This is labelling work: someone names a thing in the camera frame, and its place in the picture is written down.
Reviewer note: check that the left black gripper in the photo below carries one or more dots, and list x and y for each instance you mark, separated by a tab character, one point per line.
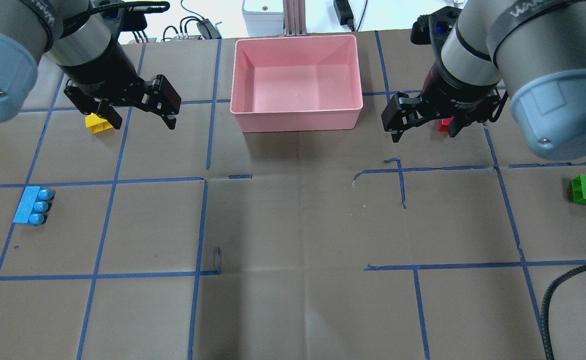
101	72

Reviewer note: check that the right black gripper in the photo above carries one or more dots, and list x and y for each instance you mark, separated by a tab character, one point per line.
455	93

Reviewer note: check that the red toy block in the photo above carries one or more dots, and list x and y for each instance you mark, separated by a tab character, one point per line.
444	124

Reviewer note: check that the yellow toy block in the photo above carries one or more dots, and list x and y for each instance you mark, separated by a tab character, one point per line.
96	124

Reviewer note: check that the blue toy block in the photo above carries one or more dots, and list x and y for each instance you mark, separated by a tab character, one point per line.
34	206

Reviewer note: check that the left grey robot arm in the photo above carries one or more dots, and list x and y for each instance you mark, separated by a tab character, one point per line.
76	37

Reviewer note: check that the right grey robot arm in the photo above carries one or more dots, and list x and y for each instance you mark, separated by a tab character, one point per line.
529	53

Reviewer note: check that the pink plastic box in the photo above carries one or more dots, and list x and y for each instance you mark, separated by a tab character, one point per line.
296	84

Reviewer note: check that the grey electronics box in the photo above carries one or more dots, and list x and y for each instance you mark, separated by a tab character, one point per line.
263	18

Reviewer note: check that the black power adapter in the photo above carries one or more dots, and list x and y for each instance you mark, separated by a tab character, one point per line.
344	13

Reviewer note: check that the aluminium frame post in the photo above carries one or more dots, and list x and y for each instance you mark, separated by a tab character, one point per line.
294	18

